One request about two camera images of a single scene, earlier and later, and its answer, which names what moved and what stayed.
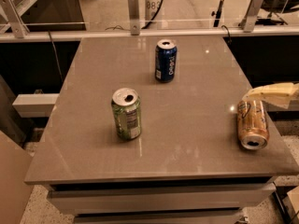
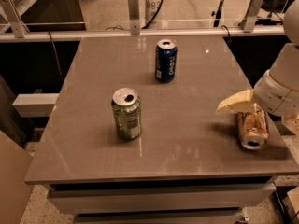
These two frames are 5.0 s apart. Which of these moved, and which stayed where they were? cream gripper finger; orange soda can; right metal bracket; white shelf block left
Moved: cream gripper finger
Stayed: orange soda can; white shelf block left; right metal bracket
